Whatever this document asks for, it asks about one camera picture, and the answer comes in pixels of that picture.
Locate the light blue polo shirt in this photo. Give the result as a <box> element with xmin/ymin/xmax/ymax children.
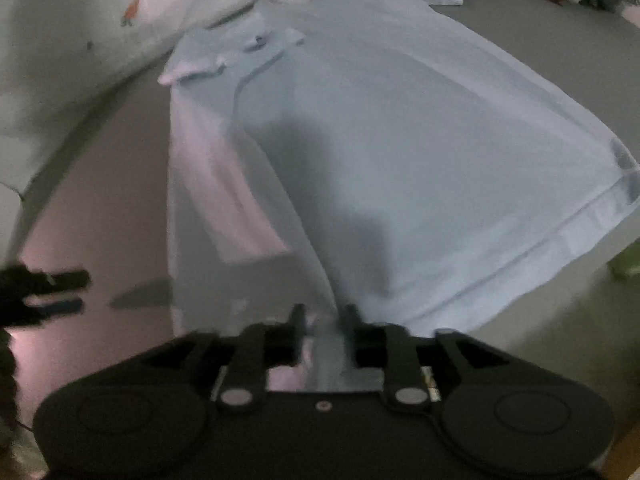
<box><xmin>157</xmin><ymin>0</ymin><xmax>640</xmax><ymax>396</ymax></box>

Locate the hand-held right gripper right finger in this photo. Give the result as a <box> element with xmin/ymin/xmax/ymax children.
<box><xmin>341</xmin><ymin>304</ymin><xmax>507</xmax><ymax>412</ymax></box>

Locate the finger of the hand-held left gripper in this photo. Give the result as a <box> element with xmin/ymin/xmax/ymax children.
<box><xmin>39</xmin><ymin>298</ymin><xmax>84</xmax><ymax>318</ymax></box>
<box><xmin>46</xmin><ymin>270</ymin><xmax>93</xmax><ymax>293</ymax></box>

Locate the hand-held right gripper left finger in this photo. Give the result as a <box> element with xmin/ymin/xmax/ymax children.
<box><xmin>140</xmin><ymin>304</ymin><xmax>308</xmax><ymax>414</ymax></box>

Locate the green cloth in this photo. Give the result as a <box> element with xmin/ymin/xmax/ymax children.
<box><xmin>606</xmin><ymin>242</ymin><xmax>640</xmax><ymax>279</ymax></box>

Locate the carrot print bed sheet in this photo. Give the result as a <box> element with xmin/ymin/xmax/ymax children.
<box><xmin>0</xmin><ymin>0</ymin><xmax>366</xmax><ymax>201</ymax></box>

